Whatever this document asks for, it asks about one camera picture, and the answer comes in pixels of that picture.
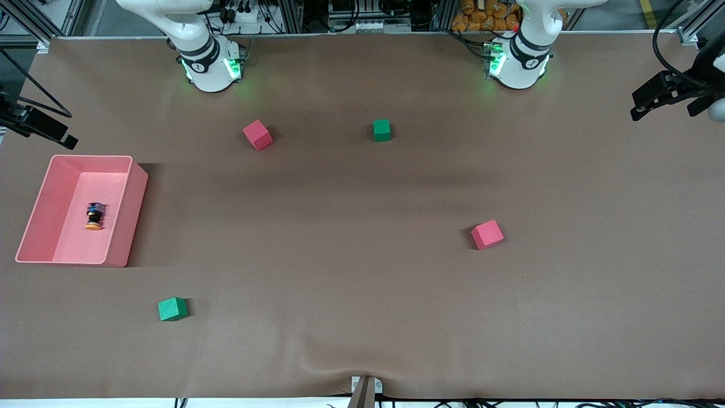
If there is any orange capped black button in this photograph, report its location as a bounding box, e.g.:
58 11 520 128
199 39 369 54
85 202 107 231

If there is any pink plastic bin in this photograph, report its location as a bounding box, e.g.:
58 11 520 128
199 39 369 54
15 155 149 267

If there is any orange items bag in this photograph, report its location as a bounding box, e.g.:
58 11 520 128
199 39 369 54
451 0 522 32

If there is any red foam cube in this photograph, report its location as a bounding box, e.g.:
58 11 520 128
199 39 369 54
242 119 274 152
471 219 505 250

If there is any white power strip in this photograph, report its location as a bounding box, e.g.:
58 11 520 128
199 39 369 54
229 5 271 24

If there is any white connector block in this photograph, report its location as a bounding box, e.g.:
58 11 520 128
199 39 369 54
350 20 412 33

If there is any brown table mat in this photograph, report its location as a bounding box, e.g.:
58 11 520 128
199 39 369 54
0 31 725 400

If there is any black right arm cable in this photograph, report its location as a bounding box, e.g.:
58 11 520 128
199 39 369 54
0 48 73 118

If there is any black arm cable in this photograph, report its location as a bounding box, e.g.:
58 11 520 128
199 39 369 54
0 48 73 118
651 0 709 88

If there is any aluminium frame profile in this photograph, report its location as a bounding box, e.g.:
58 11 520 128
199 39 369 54
677 0 725 46
0 0 86 53

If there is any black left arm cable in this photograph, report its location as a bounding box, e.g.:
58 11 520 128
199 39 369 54
651 0 709 88

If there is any aluminium frame post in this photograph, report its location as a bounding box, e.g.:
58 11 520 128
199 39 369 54
430 0 454 32
280 0 304 33

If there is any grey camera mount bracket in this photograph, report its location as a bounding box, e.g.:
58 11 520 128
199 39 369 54
351 375 383 408

